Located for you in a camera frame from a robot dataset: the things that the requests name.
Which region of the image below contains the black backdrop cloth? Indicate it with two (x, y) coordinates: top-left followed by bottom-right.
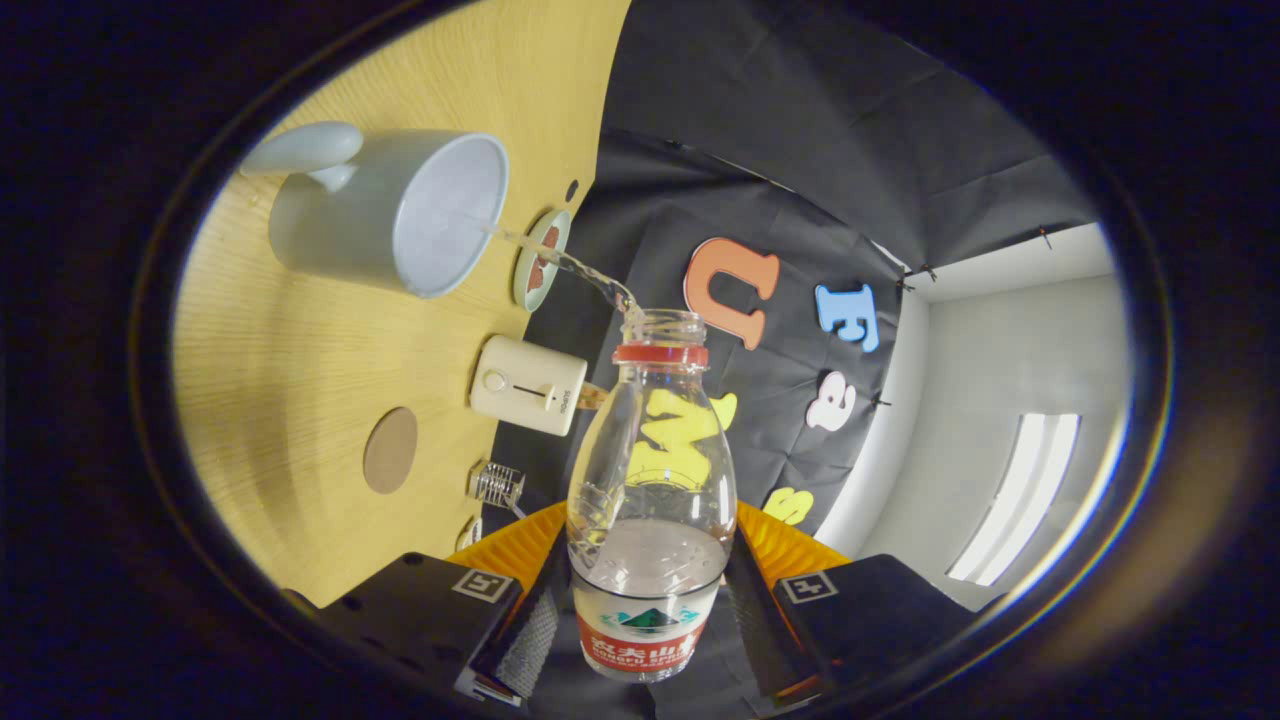
(480, 0), (1101, 561)

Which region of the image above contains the clear plastic juice bottle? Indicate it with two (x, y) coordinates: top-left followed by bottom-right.
(566, 308), (739, 684)

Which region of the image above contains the wooden table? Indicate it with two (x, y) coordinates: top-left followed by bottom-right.
(172, 0), (633, 609)

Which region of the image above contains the cream toaster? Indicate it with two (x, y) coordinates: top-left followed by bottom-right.
(469, 335), (589, 438)

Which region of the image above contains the clear poured juice stream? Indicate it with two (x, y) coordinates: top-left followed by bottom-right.
(485, 225), (641, 313)

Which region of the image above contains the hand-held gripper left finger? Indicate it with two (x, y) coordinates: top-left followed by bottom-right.
(285, 500), (571, 709)

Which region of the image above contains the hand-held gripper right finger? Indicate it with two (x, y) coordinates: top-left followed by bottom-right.
(725, 500), (1006, 703)

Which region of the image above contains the round brown coaster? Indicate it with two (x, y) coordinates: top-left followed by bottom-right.
(362, 406), (419, 495)

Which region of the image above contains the pale green plate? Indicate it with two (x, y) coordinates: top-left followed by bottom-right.
(512, 208), (572, 312)

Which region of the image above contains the metal wire utensil holder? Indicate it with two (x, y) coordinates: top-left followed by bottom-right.
(468, 460), (528, 511)

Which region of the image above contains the white cup with handle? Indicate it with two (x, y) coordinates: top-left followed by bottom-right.
(240, 121), (510, 300)

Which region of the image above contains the ceiling light panel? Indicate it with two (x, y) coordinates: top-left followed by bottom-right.
(946, 412), (1081, 587)

